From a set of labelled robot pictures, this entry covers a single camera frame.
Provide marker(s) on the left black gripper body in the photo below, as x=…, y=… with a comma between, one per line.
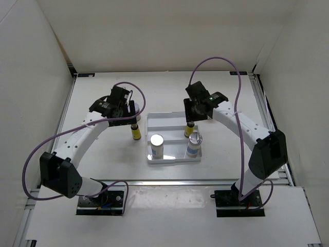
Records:
x=124, y=113

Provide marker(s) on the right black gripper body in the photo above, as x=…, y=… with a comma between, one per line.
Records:
x=192, y=111

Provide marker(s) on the yellow small bottle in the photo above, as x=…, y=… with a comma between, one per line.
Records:
x=189, y=129
x=135, y=132

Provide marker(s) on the white silver-cap bottle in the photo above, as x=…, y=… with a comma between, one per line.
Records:
x=157, y=142
x=194, y=144

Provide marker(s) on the brown spice jar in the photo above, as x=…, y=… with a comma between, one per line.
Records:
x=137, y=110

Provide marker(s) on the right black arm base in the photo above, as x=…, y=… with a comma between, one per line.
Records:
x=228, y=205

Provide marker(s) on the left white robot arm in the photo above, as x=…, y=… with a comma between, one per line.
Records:
x=59, y=170

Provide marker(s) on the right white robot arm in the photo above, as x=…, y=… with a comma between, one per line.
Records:
x=268, y=148

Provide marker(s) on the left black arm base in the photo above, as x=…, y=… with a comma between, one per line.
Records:
x=111, y=202

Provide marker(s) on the white divided tray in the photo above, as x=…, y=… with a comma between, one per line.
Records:
x=171, y=126

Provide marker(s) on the right blue corner label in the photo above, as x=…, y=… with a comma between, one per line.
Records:
x=241, y=73

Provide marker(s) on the aluminium front rail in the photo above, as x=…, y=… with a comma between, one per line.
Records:
x=180, y=182

